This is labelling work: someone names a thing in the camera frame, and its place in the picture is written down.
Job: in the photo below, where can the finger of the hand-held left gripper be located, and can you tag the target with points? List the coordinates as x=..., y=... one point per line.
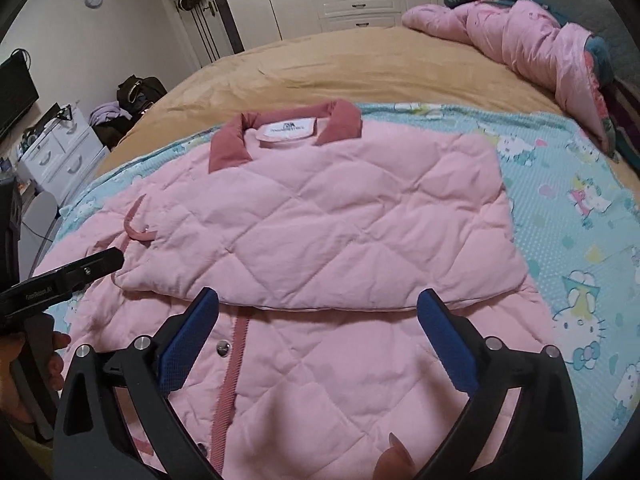
x=95, y=265

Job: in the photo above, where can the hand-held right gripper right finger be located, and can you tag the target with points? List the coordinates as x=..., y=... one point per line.
x=445, y=340

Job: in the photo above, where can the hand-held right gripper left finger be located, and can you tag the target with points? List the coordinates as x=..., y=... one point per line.
x=192, y=332

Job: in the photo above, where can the pink quilted jacket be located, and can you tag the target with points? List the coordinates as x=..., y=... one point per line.
x=325, y=200

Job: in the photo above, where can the person's left hand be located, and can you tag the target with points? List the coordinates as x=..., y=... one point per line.
x=15, y=390

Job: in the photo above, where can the white dresser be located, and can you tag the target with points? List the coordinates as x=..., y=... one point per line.
x=65, y=155

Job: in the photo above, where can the purple cloth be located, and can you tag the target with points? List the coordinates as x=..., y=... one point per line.
x=107, y=112

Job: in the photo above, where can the blue cartoon printed blanket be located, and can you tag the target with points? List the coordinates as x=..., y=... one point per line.
x=575, y=240

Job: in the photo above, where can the black bag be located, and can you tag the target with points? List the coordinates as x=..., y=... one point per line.
x=140, y=91

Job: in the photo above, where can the black television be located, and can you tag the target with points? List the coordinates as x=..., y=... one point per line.
x=15, y=95

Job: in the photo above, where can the bed with tan sheet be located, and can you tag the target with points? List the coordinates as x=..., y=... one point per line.
x=325, y=70

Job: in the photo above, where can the pink comforter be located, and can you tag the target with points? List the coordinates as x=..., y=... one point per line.
x=525, y=45

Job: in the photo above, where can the white wardrobe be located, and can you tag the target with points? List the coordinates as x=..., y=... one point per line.
x=300, y=0

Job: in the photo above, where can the grey headboard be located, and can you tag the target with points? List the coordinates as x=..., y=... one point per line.
x=590, y=10

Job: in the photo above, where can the white door with brown frame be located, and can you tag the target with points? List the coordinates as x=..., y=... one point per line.
x=210, y=35

